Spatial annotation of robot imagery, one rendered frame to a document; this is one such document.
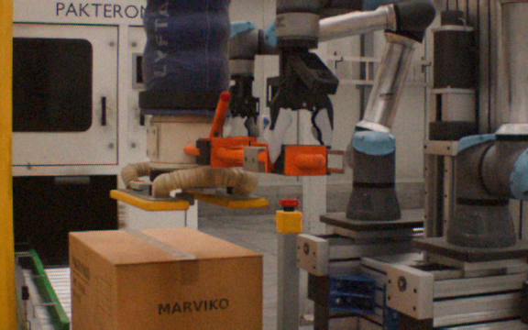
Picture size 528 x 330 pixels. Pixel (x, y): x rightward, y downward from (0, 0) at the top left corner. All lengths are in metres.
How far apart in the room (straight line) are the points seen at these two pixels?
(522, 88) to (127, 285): 1.04
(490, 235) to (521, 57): 0.37
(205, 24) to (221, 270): 0.63
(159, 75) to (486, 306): 0.88
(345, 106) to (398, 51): 9.69
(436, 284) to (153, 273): 0.73
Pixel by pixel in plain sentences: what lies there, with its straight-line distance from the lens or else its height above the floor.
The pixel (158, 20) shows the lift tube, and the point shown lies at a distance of 1.81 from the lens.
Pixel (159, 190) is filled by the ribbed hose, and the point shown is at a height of 1.14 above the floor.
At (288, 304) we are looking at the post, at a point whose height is 0.69.
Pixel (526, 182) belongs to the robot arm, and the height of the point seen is 1.18.
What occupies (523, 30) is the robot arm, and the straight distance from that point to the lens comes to 1.55.
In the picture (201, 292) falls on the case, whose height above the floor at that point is 0.86.
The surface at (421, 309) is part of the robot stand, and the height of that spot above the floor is 0.92.
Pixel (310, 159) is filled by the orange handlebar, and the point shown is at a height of 1.23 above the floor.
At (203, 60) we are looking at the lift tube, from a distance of 1.79.
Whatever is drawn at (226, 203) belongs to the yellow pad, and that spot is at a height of 1.11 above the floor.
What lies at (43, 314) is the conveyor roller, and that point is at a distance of 3.13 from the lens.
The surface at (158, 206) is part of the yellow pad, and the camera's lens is 1.69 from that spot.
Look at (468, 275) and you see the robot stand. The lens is 1.63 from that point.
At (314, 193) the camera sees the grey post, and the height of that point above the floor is 0.84.
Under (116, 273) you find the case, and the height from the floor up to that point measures 0.92.
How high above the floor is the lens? 1.28
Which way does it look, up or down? 3 degrees down
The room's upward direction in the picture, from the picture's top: straight up
